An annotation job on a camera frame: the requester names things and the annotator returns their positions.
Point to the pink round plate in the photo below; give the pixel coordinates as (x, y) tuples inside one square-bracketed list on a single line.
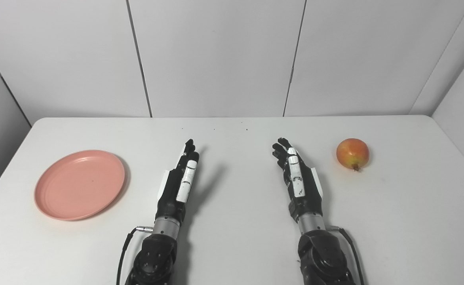
[(79, 185)]

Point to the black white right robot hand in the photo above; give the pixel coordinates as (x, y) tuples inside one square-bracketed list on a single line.
[(307, 194)]

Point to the red yellow apple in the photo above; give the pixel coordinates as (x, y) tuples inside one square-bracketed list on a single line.
[(352, 153)]

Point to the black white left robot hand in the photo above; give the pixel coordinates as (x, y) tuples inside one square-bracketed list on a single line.
[(172, 190)]

